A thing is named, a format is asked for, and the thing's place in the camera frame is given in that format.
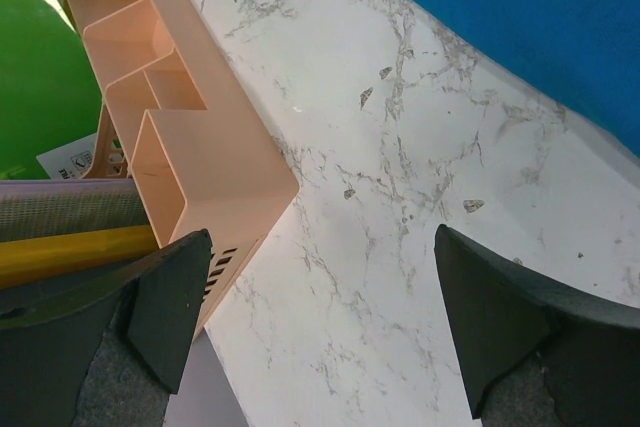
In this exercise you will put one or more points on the orange file rack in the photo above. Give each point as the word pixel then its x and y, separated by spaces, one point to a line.
pixel 108 161

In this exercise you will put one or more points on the orange compartment tray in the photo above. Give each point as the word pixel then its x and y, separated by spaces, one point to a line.
pixel 198 151

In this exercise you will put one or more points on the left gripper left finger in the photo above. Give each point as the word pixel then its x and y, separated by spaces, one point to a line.
pixel 104 347

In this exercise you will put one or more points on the yellow folder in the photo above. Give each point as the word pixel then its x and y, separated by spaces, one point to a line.
pixel 31 260

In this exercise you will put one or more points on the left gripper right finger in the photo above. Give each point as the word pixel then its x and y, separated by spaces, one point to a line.
pixel 533 351

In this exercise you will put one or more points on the blue t-shirt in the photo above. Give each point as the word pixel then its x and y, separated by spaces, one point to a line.
pixel 582 53

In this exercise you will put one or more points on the green plastic board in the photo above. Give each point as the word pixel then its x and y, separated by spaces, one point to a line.
pixel 49 95

